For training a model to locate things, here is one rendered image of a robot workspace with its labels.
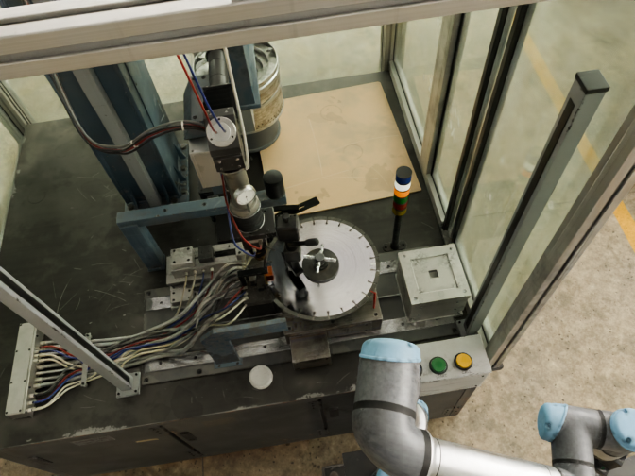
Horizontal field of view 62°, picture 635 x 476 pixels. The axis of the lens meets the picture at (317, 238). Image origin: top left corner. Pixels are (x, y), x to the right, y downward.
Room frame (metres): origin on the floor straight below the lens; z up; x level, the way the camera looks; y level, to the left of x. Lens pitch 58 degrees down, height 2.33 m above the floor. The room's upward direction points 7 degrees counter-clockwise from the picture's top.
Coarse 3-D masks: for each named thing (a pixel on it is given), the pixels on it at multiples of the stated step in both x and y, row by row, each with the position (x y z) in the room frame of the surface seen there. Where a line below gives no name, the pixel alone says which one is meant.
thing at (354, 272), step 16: (304, 224) 0.91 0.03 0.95; (320, 224) 0.91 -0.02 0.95; (336, 224) 0.90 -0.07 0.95; (304, 240) 0.85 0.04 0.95; (320, 240) 0.85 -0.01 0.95; (336, 240) 0.84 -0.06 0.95; (352, 240) 0.83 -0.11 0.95; (272, 256) 0.81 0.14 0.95; (352, 256) 0.78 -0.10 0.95; (368, 256) 0.77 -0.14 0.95; (272, 272) 0.76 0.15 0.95; (288, 272) 0.75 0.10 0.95; (352, 272) 0.72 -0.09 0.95; (368, 272) 0.72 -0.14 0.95; (272, 288) 0.70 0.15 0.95; (288, 288) 0.70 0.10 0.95; (304, 288) 0.69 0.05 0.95; (320, 288) 0.68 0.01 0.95; (336, 288) 0.68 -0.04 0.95; (352, 288) 0.67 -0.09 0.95; (368, 288) 0.67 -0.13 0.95; (288, 304) 0.64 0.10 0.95; (304, 304) 0.64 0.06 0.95; (320, 304) 0.63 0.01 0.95; (336, 304) 0.63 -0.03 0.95; (352, 304) 0.62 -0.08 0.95
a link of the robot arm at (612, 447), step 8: (624, 408) 0.20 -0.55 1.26; (608, 416) 0.19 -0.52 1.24; (616, 416) 0.19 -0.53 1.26; (624, 416) 0.18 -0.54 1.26; (632, 416) 0.18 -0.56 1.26; (608, 424) 0.18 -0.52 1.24; (616, 424) 0.17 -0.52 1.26; (624, 424) 0.17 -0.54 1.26; (632, 424) 0.17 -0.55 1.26; (608, 432) 0.16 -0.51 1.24; (616, 432) 0.16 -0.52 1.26; (624, 432) 0.16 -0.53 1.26; (632, 432) 0.16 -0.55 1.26; (608, 440) 0.15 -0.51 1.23; (616, 440) 0.15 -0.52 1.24; (624, 440) 0.14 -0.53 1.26; (632, 440) 0.14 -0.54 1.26; (608, 448) 0.14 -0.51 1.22; (616, 448) 0.14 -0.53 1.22; (624, 448) 0.13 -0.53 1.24; (632, 448) 0.13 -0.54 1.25; (616, 456) 0.13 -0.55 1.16
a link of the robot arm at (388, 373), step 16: (368, 352) 0.33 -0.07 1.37; (384, 352) 0.32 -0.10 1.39; (400, 352) 0.32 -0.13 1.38; (416, 352) 0.32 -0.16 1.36; (368, 368) 0.30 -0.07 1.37; (384, 368) 0.29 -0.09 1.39; (400, 368) 0.29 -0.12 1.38; (416, 368) 0.29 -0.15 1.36; (368, 384) 0.27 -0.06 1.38; (384, 384) 0.26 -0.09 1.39; (400, 384) 0.26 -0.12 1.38; (416, 384) 0.27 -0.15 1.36; (368, 400) 0.24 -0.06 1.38; (384, 400) 0.23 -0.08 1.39; (400, 400) 0.23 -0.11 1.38; (416, 400) 0.24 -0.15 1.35; (416, 416) 0.26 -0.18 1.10
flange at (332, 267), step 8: (328, 256) 0.78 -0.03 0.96; (336, 256) 0.78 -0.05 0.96; (304, 264) 0.76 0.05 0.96; (312, 264) 0.76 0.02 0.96; (328, 264) 0.75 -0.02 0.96; (336, 264) 0.75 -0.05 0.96; (304, 272) 0.74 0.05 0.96; (312, 272) 0.73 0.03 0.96; (320, 272) 0.73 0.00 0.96; (328, 272) 0.73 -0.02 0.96; (336, 272) 0.73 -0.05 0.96; (320, 280) 0.70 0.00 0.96
